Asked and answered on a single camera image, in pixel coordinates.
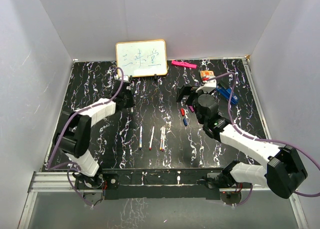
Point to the blue pen cap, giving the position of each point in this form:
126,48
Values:
185,121

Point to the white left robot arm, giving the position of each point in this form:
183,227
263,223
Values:
73,132

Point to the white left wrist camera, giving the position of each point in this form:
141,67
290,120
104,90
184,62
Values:
124,78

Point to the blue stapler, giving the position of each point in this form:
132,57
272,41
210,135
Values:
226,94

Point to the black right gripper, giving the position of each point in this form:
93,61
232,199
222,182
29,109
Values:
187,90

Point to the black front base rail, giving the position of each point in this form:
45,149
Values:
173,183

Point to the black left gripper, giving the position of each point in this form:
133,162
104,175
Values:
131,103

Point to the red pen cap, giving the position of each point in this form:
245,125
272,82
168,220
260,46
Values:
182,111

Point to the yellow whiteboard pen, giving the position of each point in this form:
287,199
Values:
161,138

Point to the small yellow-framed whiteboard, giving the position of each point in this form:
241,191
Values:
141,58

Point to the red whiteboard pen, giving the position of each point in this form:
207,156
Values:
151,137

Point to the blue whiteboard pen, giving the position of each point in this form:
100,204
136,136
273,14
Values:
141,137

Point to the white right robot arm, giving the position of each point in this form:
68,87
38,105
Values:
279,168

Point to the purple whiteboard pen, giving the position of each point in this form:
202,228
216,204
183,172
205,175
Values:
164,138

